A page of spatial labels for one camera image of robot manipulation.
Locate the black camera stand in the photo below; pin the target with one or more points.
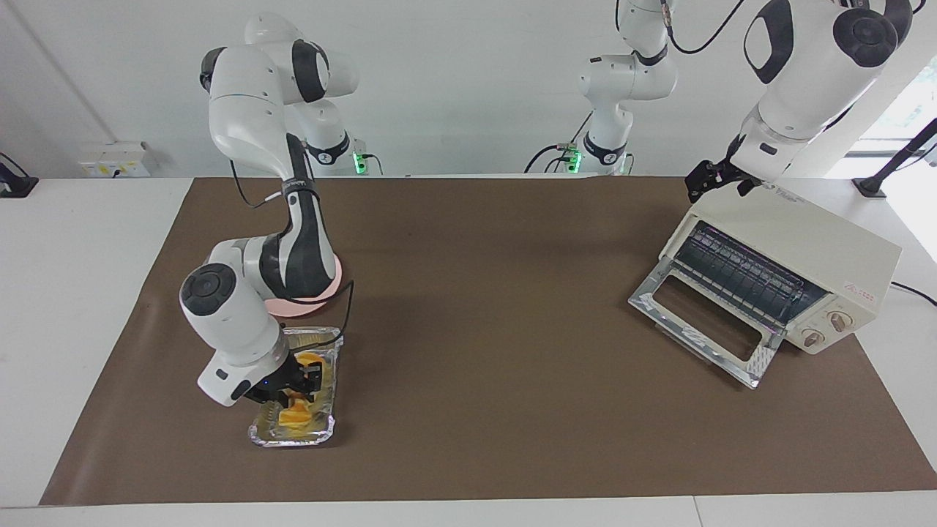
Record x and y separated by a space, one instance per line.
875 184

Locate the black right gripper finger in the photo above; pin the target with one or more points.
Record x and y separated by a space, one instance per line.
281 404
315 382

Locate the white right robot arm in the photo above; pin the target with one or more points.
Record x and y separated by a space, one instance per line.
227 307

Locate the aluminium foil tray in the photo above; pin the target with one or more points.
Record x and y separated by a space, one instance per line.
329 428

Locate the brown table mat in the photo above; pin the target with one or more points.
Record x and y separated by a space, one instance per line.
476 366

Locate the white wall socket box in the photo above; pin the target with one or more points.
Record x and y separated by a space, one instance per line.
110 161

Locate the sliced yellow bread loaf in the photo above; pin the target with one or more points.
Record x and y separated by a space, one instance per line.
296 417

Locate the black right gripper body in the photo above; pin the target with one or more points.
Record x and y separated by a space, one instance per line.
285 380

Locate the black table clamp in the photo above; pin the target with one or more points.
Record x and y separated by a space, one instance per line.
15 184

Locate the glass oven door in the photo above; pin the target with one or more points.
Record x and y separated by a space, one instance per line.
761 359

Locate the pink round plate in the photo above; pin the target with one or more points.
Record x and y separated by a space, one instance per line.
338 274

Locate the beige oven knob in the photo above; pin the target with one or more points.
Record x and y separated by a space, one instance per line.
812 338
840 320

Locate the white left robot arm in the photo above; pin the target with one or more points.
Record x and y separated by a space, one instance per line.
805 80

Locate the cream toaster oven body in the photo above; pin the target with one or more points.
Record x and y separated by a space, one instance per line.
805 234

